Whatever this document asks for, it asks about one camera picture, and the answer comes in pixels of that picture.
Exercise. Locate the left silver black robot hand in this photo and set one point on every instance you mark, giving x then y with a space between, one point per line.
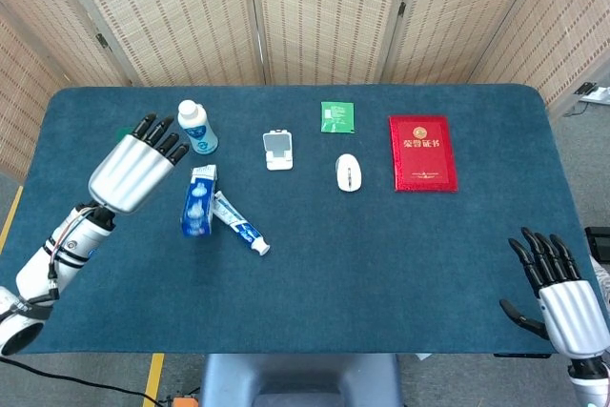
128 173

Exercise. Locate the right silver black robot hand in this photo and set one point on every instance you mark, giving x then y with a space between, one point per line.
572 311

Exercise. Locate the blue white toothpaste box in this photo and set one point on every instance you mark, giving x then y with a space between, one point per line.
197 202

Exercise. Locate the blue white toothpaste tube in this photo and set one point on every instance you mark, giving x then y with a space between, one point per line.
238 225

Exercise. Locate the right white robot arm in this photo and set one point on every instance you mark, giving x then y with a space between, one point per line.
591 383

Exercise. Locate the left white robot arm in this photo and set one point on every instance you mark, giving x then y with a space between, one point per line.
71 247

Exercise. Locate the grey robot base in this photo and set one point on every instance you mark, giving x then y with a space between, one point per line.
300 378

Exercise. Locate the black plastic tray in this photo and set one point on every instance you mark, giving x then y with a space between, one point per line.
599 240

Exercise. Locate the small white box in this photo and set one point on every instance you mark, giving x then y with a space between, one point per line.
278 154

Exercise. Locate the orange plastic block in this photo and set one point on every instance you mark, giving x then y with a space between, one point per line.
183 402

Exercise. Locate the white shoe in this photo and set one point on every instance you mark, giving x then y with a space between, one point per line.
603 278

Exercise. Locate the white blue plastic bottle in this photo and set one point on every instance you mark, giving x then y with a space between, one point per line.
200 133

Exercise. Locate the green sachet packet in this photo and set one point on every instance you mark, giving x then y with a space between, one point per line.
337 117

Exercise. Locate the red certificate booklet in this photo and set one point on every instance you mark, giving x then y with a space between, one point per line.
423 154

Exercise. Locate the blue felt table cover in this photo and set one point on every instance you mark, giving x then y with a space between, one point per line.
357 273

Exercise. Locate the white computer mouse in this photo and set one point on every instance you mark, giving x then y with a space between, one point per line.
349 173

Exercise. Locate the bamboo folding screen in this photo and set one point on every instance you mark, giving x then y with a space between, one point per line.
324 21

